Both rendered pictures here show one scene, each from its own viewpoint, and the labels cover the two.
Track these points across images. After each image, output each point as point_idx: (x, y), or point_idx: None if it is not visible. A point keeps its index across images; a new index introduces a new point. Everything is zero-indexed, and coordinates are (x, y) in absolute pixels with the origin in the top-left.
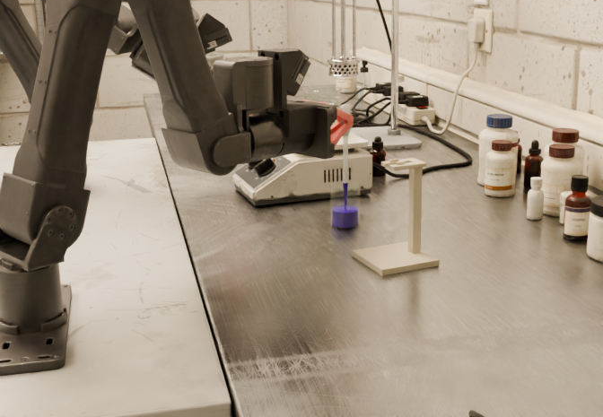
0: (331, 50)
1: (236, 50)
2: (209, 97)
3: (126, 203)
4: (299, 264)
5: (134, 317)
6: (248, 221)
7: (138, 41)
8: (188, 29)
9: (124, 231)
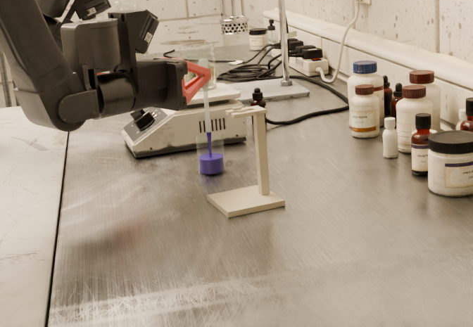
0: (253, 13)
1: (174, 18)
2: (51, 58)
3: (21, 161)
4: (155, 210)
5: None
6: (124, 173)
7: None
8: None
9: (8, 187)
